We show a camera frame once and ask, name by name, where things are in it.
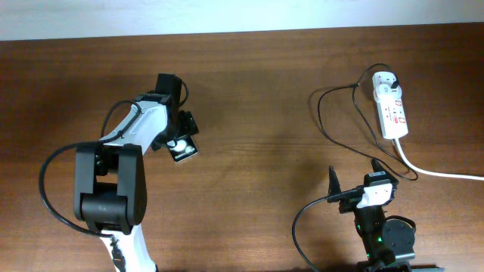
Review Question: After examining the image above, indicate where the black Galaxy flip phone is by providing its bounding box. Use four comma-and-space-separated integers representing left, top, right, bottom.
166, 136, 198, 162

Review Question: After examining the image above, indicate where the black charger cable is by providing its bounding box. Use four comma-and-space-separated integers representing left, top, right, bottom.
317, 63, 419, 182

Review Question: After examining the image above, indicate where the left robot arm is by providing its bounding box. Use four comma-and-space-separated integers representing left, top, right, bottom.
74, 73, 198, 271

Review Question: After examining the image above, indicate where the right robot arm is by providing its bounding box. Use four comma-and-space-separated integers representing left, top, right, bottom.
328, 159, 416, 271

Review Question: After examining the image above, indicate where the white USB charger plug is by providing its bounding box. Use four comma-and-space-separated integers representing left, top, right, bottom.
372, 71, 399, 89

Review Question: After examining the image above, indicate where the white power strip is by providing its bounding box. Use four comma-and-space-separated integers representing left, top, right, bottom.
374, 84, 408, 140

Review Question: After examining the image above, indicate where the white power strip cord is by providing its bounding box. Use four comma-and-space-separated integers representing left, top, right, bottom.
392, 138, 484, 182

